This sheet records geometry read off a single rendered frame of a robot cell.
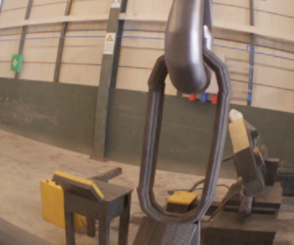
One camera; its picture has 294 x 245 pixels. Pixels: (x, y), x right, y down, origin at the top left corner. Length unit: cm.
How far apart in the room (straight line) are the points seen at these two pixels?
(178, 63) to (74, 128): 839
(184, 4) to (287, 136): 715
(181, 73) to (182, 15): 7
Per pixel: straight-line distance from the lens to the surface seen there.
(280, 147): 758
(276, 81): 765
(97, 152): 836
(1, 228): 100
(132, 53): 833
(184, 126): 781
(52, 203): 437
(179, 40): 44
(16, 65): 989
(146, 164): 52
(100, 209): 346
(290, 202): 582
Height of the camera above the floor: 190
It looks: 5 degrees down
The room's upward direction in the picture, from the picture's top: 6 degrees clockwise
